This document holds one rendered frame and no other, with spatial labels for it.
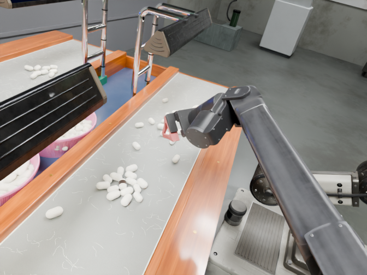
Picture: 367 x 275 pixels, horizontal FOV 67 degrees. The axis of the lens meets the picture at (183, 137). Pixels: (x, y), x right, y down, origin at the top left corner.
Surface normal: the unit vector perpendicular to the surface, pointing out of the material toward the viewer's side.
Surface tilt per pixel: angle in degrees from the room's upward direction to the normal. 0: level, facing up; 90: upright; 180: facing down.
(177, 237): 0
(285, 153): 35
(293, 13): 90
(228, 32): 90
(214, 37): 90
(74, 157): 0
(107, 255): 0
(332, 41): 90
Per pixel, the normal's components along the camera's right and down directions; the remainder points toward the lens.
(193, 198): 0.20, -0.81
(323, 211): -0.40, -0.80
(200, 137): -0.50, 0.69
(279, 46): -0.47, 0.42
